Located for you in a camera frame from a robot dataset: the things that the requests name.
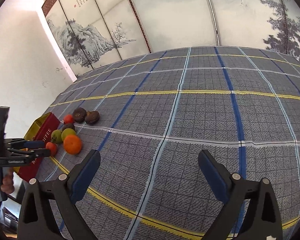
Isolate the red gold tin box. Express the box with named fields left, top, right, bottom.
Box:
left=15, top=112, right=60, bottom=182

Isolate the orange mandarin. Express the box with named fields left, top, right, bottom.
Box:
left=63, top=134, right=82, bottom=155

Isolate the green fruit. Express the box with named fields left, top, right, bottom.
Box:
left=61, top=128, right=76, bottom=141
left=51, top=129, right=63, bottom=144

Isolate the dark brown fruit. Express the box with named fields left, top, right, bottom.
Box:
left=62, top=123, right=76, bottom=132
left=85, top=111, right=100, bottom=125
left=72, top=107, right=87, bottom=123

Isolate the person left hand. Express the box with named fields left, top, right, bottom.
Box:
left=1, top=167, right=14, bottom=194

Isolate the small red fruit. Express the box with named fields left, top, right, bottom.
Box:
left=45, top=142, right=58, bottom=157
left=63, top=114, right=75, bottom=125

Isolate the painted folding screen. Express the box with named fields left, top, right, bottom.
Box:
left=42, top=0, right=300, bottom=75

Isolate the grey plaid tablecloth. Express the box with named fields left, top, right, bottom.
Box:
left=37, top=47, right=300, bottom=239

